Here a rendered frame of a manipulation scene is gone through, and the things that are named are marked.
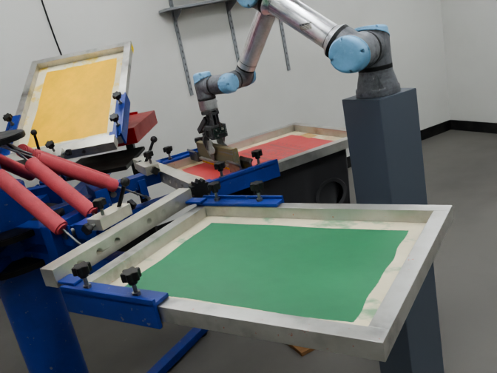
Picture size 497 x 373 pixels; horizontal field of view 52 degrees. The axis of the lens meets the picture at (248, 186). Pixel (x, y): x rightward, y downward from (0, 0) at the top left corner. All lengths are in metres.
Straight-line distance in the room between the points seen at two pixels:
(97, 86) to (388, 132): 1.65
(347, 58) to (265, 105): 2.97
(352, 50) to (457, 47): 4.30
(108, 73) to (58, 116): 0.37
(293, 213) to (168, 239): 0.37
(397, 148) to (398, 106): 0.14
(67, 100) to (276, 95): 2.27
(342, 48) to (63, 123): 1.56
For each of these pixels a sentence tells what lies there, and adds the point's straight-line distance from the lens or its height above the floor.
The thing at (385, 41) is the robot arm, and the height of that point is 1.37.
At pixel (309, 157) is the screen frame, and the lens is 2.07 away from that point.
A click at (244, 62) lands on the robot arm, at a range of 2.08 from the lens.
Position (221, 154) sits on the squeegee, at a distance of 2.10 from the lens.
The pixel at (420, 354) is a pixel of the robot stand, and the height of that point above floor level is 0.19.
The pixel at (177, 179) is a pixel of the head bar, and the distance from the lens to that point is 1.88.
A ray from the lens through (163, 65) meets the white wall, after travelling 4.20.
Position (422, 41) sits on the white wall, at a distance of 5.79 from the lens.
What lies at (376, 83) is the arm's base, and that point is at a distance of 1.80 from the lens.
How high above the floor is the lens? 1.51
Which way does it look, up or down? 17 degrees down
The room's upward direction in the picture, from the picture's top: 12 degrees counter-clockwise
